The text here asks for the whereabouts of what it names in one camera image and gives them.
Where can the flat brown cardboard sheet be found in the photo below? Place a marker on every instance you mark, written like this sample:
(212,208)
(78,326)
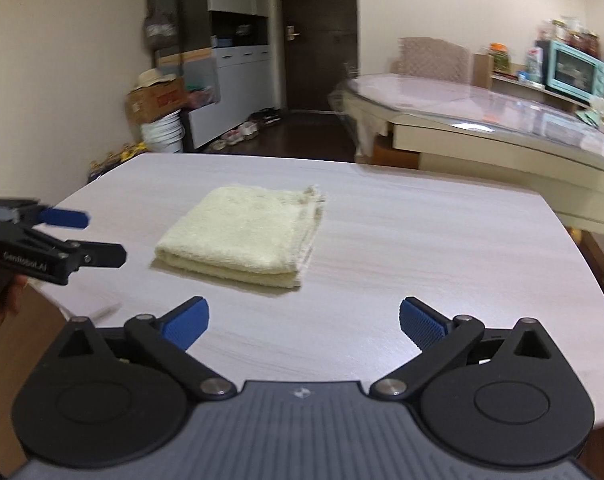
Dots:
(17,385)

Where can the straw hat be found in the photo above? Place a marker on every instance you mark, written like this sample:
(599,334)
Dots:
(154,78)

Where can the hanging grey bag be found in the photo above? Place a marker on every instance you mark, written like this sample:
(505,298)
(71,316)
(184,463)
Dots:
(162,25)

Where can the cluster of food jars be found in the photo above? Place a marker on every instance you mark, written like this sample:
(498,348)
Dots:
(569,35)

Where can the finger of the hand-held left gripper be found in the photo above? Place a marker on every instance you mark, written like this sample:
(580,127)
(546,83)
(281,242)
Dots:
(104,255)
(67,217)

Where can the yellow snack packets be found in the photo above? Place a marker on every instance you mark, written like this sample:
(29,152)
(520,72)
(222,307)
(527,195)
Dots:
(117,156)

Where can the teal toaster oven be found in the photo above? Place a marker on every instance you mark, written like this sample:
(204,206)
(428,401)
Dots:
(577,71)

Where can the row of shoes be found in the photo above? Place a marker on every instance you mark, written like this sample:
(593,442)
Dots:
(247,127)

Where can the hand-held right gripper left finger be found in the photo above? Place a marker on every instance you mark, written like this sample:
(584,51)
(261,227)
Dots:
(189,322)

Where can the dark brown door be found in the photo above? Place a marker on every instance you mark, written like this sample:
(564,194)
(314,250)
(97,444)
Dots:
(319,35)

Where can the chair with patterned back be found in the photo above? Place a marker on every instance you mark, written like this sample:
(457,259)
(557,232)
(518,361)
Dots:
(434,60)

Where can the brown cardboard box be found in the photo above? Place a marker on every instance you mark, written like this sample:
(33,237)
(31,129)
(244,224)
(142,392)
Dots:
(154,102)

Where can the white and dark cabinet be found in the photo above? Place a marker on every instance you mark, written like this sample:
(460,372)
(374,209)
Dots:
(232,60)

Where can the glass-topped cream table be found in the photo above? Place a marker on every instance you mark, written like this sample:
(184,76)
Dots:
(482,125)

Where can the cream sideboard shelf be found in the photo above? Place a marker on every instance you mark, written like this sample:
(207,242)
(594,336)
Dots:
(527,87)

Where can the cream terry towel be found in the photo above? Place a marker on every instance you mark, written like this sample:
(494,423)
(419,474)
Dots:
(242,232)

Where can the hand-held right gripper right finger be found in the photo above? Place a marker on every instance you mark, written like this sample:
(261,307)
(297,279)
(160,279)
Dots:
(424,327)

